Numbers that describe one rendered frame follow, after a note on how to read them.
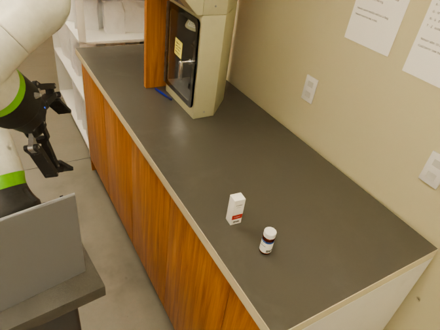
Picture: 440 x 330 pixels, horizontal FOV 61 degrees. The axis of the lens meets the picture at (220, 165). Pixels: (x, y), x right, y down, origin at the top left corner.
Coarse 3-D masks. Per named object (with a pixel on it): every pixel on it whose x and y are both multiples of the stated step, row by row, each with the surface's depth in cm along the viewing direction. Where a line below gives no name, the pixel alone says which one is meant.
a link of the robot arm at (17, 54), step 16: (0, 32) 47; (0, 48) 48; (16, 48) 49; (0, 64) 48; (16, 64) 51; (0, 80) 50; (16, 80) 55; (0, 96) 52; (16, 96) 56; (0, 112) 55
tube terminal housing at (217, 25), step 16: (208, 0) 145; (224, 0) 149; (208, 16) 149; (224, 16) 153; (208, 32) 153; (224, 32) 157; (208, 48) 158; (224, 48) 166; (208, 64) 162; (224, 64) 175; (208, 80) 167; (224, 80) 185; (176, 96) 186; (208, 96) 172; (192, 112) 174; (208, 112) 177
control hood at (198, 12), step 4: (180, 0) 148; (184, 0) 142; (188, 0) 141; (192, 0) 142; (196, 0) 143; (200, 0) 144; (184, 4) 148; (188, 4) 142; (192, 4) 143; (196, 4) 144; (200, 4) 144; (188, 8) 149; (192, 8) 144; (196, 8) 145; (200, 8) 145; (196, 12) 146; (200, 12) 146
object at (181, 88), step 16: (176, 16) 165; (192, 16) 152; (176, 32) 168; (192, 32) 155; (192, 48) 158; (176, 64) 175; (192, 64) 161; (176, 80) 179; (192, 80) 164; (192, 96) 168
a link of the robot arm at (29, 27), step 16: (0, 0) 46; (16, 0) 47; (32, 0) 48; (48, 0) 49; (64, 0) 51; (0, 16) 46; (16, 16) 47; (32, 16) 48; (48, 16) 50; (64, 16) 52; (16, 32) 48; (32, 32) 50; (48, 32) 52; (32, 48) 52
